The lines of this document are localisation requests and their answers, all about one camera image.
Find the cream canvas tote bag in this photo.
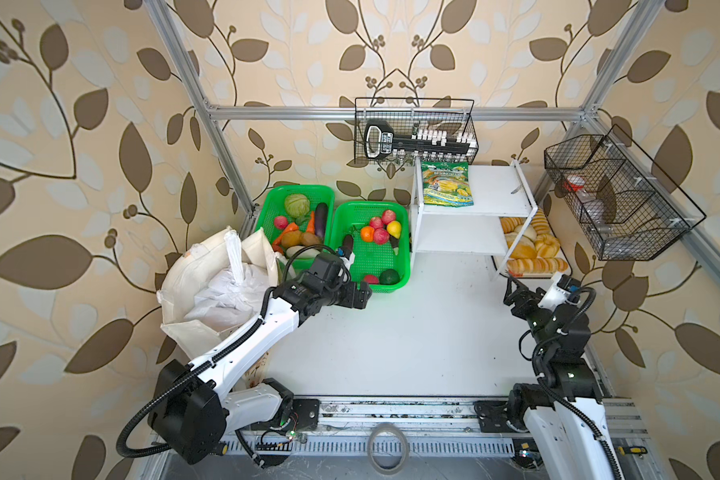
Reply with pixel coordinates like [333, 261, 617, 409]
[157, 227, 279, 359]

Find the black wire basket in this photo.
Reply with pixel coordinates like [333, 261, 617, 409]
[544, 125, 707, 262]
[354, 96, 479, 166]

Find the dark green avocado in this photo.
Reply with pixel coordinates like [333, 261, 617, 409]
[379, 269, 401, 285]

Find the yellow lemon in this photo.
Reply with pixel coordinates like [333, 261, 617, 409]
[386, 220, 402, 239]

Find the orange fruit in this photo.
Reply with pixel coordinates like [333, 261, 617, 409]
[360, 226, 376, 243]

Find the green plastic basket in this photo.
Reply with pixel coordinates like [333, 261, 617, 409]
[255, 185, 335, 270]
[327, 201, 411, 293]

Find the green cabbage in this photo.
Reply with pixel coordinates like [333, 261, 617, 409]
[283, 193, 311, 219]

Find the brown potato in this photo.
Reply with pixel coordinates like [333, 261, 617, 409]
[300, 232, 323, 246]

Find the dark purple eggplant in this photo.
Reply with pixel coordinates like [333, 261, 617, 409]
[314, 202, 329, 240]

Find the right yellow black screwdriver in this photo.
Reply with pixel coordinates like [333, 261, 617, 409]
[617, 445, 648, 457]

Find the white two-tier shelf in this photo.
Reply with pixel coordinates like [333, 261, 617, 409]
[409, 160, 538, 276]

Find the back black wire basket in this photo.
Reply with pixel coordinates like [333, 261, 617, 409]
[354, 96, 479, 166]

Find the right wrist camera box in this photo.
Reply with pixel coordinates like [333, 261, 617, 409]
[538, 272, 581, 311]

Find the roll of clear tape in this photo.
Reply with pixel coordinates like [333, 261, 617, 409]
[366, 423, 411, 476]

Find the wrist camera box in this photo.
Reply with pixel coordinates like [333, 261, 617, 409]
[538, 272, 581, 311]
[337, 249, 356, 270]

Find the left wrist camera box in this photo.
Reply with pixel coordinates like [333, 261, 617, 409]
[337, 249, 356, 270]

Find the small purple eggplant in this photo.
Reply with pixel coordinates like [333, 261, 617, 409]
[341, 234, 354, 258]

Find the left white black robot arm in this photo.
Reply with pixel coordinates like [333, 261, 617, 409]
[116, 244, 372, 465]

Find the yellow green snack bag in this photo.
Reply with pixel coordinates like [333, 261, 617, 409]
[421, 161, 474, 208]

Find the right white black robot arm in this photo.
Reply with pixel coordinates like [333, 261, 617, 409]
[503, 273, 624, 479]

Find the right black wire basket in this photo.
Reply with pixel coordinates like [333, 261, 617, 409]
[544, 125, 707, 262]

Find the white plastic grocery bag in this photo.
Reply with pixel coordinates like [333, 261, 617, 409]
[183, 231, 270, 333]

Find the tray of bread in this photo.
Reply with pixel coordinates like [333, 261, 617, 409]
[500, 211, 571, 278]

